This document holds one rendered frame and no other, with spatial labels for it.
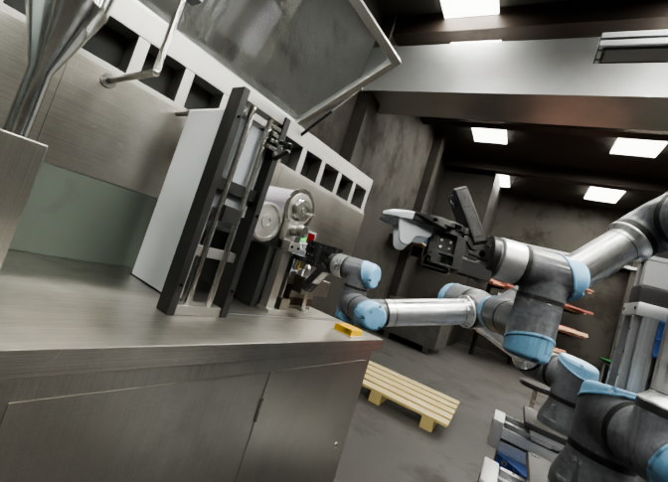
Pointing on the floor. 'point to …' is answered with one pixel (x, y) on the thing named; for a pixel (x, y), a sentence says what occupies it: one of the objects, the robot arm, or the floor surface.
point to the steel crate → (436, 338)
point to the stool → (535, 390)
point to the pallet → (410, 396)
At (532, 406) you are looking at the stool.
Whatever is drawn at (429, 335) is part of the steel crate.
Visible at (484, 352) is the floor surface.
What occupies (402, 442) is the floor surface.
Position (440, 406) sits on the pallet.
